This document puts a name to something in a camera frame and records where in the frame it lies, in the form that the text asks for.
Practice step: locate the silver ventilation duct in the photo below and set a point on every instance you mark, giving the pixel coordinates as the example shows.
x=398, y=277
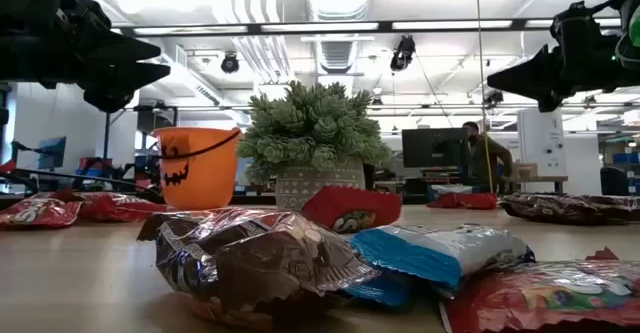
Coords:
x=339, y=55

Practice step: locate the black office chair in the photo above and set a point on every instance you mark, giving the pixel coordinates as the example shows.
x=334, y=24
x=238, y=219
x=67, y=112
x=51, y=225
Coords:
x=614, y=180

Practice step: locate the small dark monitor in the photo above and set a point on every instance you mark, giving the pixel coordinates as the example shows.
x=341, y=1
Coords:
x=52, y=153

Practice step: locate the black metal stand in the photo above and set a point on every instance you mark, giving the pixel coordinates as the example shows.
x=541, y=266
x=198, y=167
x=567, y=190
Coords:
x=106, y=143

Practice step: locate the cardboard box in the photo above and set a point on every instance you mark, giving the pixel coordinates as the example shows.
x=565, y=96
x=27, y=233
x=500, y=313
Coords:
x=525, y=170

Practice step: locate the wooden desk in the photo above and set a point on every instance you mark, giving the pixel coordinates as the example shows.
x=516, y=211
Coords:
x=545, y=178

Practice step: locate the black ceiling camera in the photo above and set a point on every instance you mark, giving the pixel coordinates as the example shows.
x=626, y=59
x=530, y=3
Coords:
x=230, y=64
x=493, y=98
x=402, y=53

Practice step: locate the blue storage bins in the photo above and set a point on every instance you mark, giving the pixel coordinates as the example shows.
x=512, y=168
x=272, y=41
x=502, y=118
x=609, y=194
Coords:
x=627, y=158

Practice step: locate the black bar with light strips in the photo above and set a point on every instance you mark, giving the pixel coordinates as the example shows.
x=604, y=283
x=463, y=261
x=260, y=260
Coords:
x=385, y=24

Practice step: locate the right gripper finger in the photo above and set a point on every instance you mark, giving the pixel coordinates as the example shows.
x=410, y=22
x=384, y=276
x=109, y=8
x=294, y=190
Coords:
x=535, y=78
x=551, y=103

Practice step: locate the potted green succulent plant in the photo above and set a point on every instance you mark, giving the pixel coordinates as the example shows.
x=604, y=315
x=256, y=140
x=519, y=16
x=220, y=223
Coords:
x=310, y=123

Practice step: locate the red storage bin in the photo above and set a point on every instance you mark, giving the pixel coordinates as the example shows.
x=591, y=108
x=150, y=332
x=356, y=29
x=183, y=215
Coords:
x=95, y=164

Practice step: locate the white column with signs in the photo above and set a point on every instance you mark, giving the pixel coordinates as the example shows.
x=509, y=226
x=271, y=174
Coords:
x=542, y=143

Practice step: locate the black computer monitor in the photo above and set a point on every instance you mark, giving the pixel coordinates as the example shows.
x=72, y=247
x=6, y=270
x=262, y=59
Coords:
x=435, y=148

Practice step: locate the brown Snickers candy bar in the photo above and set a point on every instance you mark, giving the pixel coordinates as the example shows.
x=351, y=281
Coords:
x=260, y=263
x=545, y=208

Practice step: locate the orange pumpkin face bucket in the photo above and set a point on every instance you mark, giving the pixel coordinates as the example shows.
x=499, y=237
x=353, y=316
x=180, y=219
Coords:
x=210, y=173

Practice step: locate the person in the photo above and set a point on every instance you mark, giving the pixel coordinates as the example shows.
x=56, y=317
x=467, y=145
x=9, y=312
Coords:
x=487, y=158

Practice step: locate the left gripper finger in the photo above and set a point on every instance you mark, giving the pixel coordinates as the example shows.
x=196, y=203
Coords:
x=127, y=48
x=117, y=80

